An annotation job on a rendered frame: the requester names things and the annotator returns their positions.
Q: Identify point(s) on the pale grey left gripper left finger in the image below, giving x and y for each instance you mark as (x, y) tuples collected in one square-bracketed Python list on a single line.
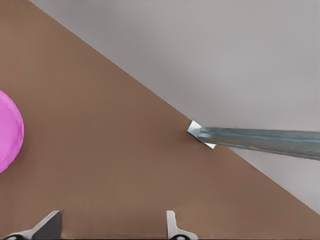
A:
[(48, 226)]

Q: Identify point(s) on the silver frame post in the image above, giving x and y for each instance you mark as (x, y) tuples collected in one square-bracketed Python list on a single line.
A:
[(260, 141)]

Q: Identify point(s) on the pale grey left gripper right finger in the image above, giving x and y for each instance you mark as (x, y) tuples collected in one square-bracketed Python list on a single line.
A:
[(173, 228)]

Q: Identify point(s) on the pink plate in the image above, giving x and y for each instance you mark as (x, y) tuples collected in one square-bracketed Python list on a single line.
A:
[(8, 131)]

